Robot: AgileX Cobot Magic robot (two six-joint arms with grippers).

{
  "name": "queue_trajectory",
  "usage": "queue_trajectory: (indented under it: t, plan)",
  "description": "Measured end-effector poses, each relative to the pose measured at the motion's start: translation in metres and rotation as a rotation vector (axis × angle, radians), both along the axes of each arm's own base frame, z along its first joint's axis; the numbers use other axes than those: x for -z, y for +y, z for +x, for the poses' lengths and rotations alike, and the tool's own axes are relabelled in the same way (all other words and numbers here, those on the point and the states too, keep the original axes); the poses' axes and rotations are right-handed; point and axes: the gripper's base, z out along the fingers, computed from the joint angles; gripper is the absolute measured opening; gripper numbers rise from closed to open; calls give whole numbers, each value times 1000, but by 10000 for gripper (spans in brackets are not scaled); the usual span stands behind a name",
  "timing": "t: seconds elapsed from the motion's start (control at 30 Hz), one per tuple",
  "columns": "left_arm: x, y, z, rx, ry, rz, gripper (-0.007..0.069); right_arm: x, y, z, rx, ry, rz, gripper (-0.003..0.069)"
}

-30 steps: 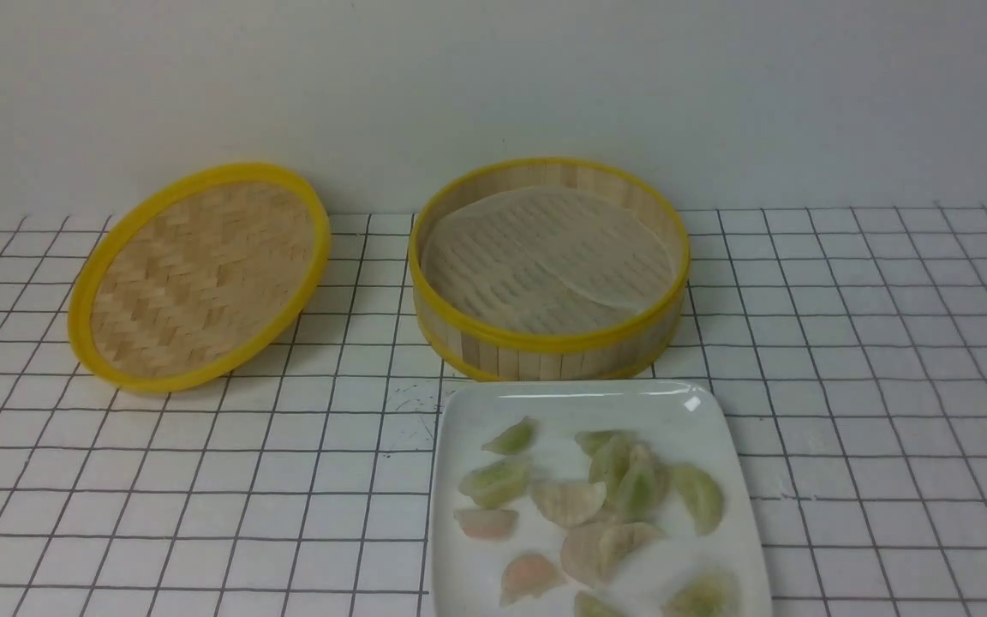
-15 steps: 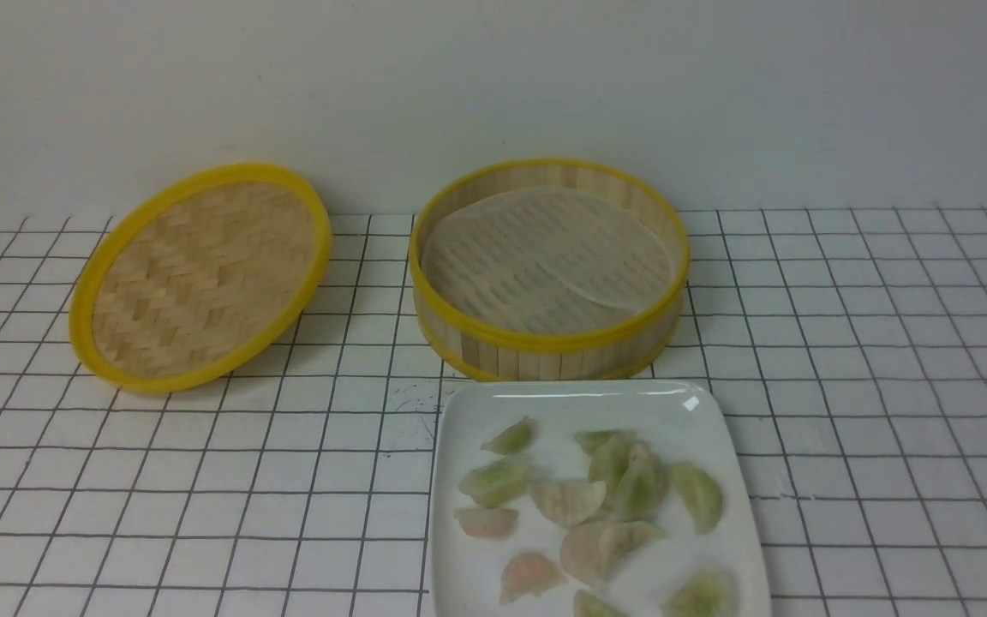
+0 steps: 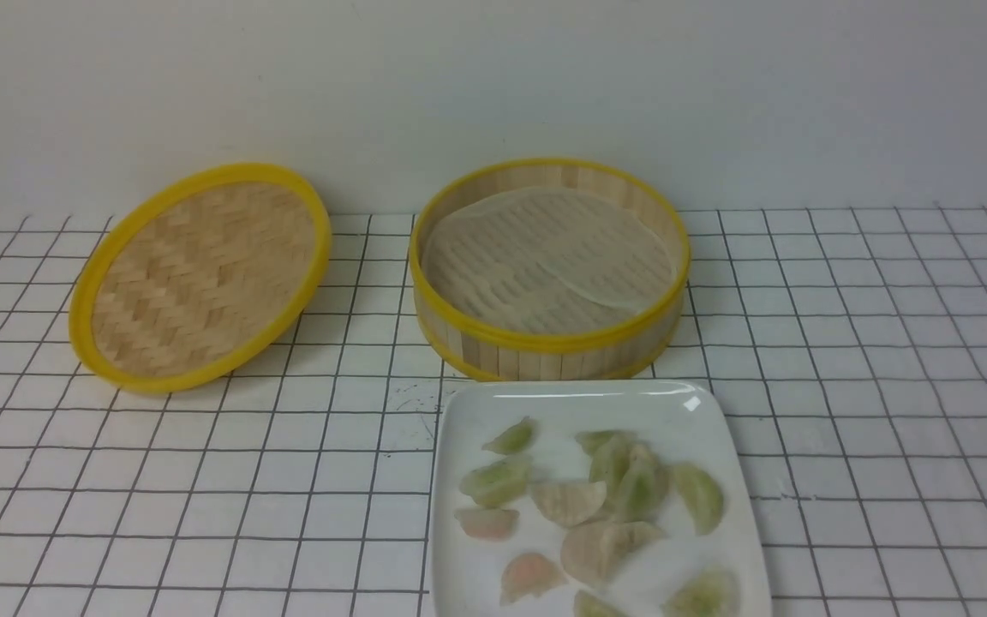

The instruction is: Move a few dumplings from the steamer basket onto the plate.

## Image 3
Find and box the white square plate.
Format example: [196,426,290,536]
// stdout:
[431,381,775,616]

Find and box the beige dumpling plate centre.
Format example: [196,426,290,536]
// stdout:
[529,481,607,530]

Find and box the green dumpling plate left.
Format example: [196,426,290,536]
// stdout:
[459,453,533,508]

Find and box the green dumpling bottom edge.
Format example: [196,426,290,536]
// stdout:
[572,590,627,617]

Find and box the green dumpling plate upper centre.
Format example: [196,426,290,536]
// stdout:
[589,433,633,499]

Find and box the pink dumpling plate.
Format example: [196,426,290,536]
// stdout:
[454,508,518,542]
[499,552,567,607]

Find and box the pink dumpling plate left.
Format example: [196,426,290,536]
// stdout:
[454,508,518,542]

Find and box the white steamer liner paper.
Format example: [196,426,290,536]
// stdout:
[420,186,685,336]

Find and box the bamboo steamer lid yellow rim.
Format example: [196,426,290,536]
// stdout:
[68,163,332,393]

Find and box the pink dumpling plate bottom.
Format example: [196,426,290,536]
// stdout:
[499,552,567,607]

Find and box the large beige dumpling lower centre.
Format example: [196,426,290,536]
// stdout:
[559,522,668,590]

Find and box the beige dumpling upright centre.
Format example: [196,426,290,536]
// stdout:
[628,442,661,470]

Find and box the green dumpling plate right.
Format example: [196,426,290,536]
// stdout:
[669,462,726,536]

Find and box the bamboo steamer basket yellow rim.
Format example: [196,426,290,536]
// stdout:
[409,158,691,381]

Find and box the green dumpling plate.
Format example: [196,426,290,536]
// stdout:
[459,453,533,508]
[669,462,726,536]
[589,433,633,499]

